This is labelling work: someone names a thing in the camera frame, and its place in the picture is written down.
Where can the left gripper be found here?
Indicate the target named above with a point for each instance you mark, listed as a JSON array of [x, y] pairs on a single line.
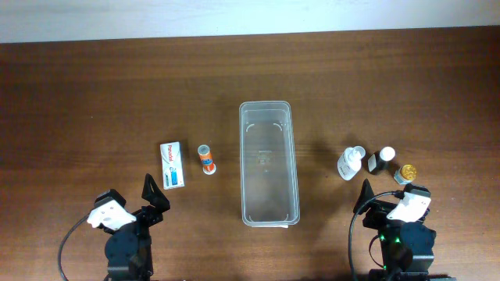
[[144, 215]]

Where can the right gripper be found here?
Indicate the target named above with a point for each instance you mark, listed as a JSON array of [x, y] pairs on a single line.
[[375, 215]]

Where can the white spray bottle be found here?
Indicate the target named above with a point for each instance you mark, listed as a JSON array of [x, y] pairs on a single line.
[[350, 162]]

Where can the dark bottle white cap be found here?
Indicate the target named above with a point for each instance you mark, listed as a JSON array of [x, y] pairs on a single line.
[[380, 160]]

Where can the small jar gold lid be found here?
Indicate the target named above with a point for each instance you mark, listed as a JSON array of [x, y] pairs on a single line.
[[405, 174]]

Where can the orange tablet tube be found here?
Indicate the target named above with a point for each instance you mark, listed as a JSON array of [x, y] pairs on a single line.
[[206, 158]]

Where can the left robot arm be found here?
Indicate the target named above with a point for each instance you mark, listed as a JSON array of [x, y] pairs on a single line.
[[129, 249]]

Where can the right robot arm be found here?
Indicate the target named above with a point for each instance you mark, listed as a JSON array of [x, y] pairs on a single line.
[[406, 243]]

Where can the clear plastic container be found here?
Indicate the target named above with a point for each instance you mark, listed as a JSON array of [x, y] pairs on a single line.
[[269, 180]]

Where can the white Panadol box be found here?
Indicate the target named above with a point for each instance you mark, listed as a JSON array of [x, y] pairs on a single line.
[[172, 167]]

